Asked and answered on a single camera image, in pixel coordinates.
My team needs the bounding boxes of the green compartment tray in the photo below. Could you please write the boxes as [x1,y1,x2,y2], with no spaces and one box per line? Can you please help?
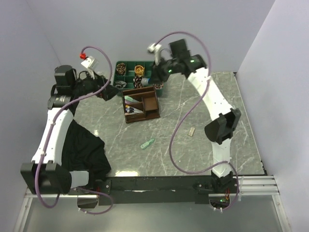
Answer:
[112,61,153,97]

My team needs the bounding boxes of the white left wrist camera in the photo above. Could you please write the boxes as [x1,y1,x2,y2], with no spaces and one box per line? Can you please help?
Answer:
[80,52,98,79]

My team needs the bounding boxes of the black cloth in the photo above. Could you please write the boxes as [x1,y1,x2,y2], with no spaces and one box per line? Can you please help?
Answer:
[61,120,111,181]

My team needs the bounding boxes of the grey rolled cloth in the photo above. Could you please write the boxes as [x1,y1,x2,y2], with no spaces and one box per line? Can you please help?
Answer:
[114,81,126,89]

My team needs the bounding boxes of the black white rolled tie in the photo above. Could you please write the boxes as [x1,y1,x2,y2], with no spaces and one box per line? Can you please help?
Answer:
[133,76,144,88]

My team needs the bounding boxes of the blue grey glue stick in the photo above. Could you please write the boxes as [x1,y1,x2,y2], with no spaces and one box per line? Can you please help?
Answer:
[141,77,152,86]

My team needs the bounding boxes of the pink black rolled tie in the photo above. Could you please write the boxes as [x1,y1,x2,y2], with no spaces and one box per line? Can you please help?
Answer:
[154,83,164,90]

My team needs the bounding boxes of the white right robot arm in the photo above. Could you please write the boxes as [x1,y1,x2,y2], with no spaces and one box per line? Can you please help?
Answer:
[147,39,241,192]

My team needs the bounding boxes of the brown wooden desk organizer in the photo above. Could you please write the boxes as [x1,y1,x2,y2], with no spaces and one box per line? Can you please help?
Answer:
[122,86,160,124]

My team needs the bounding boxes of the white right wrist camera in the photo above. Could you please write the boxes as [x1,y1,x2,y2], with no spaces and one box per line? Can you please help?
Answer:
[147,43,162,66]

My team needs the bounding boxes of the small beige eraser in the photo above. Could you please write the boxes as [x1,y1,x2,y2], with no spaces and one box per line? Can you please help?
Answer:
[188,127,195,137]

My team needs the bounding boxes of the yellow rolled tie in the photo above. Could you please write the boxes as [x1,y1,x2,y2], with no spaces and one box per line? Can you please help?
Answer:
[134,65,145,76]

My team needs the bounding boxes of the brown patterned rolled tie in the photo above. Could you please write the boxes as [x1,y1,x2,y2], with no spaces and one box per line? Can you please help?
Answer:
[116,63,126,75]

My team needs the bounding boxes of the yellow cap white marker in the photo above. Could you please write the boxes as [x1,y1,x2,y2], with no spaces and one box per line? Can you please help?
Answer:
[125,105,137,110]

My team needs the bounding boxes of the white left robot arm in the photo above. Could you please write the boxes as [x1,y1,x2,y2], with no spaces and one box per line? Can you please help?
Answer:
[20,65,118,195]

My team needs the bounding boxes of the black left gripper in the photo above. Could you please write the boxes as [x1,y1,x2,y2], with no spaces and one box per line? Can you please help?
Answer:
[71,68,121,101]

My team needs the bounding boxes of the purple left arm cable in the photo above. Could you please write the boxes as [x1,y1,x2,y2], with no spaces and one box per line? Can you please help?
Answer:
[35,45,114,216]

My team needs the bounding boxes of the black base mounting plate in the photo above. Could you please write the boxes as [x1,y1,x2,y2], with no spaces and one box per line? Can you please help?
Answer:
[67,175,240,206]

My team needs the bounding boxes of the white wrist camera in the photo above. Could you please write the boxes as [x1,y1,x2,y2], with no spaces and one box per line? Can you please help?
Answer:
[147,43,162,66]
[80,52,98,79]

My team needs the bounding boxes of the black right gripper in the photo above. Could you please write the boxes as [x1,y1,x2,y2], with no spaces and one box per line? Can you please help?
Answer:
[148,56,179,86]

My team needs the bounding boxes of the aluminium rail frame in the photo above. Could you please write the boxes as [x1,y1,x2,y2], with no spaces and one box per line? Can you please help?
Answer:
[13,72,290,232]

